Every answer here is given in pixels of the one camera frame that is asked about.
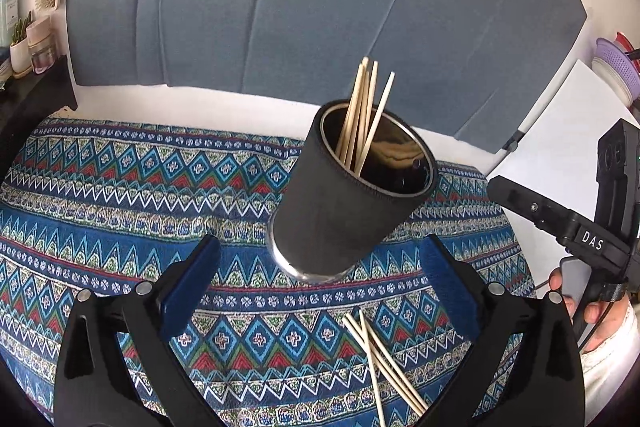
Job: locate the bundle of wooden chopsticks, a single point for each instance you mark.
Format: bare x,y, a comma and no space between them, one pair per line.
361,107

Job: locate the purple colander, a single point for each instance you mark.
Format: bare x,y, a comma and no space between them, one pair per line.
615,67

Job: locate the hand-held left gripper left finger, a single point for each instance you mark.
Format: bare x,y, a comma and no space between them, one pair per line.
192,287

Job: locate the white bottle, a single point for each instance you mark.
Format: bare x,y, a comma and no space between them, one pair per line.
9,17

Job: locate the blue patterned tablecloth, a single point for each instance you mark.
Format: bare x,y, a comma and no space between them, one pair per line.
125,207

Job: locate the black clip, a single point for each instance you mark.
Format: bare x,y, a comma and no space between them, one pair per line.
514,142

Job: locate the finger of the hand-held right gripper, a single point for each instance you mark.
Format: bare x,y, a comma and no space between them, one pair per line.
525,204

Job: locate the pile of wooden chopsticks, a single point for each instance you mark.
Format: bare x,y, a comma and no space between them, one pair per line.
369,339

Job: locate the person's right hand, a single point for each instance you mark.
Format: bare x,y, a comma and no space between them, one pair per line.
607,322

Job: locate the black cylindrical cup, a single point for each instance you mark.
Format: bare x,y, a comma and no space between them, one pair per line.
330,217

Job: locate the pink candle jar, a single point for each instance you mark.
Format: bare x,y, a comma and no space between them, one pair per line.
41,52

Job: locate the white board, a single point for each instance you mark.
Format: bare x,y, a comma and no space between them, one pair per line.
565,117

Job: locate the person's right forearm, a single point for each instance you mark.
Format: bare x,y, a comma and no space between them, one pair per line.
615,382

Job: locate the red plastic bowl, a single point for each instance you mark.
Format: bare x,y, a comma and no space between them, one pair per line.
627,42

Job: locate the potted succulent plant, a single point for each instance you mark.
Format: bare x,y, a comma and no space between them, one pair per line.
21,57

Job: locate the grey-blue backdrop cloth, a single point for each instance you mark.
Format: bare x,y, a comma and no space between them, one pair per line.
250,7

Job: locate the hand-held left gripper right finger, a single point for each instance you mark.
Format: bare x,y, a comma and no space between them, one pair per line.
450,287

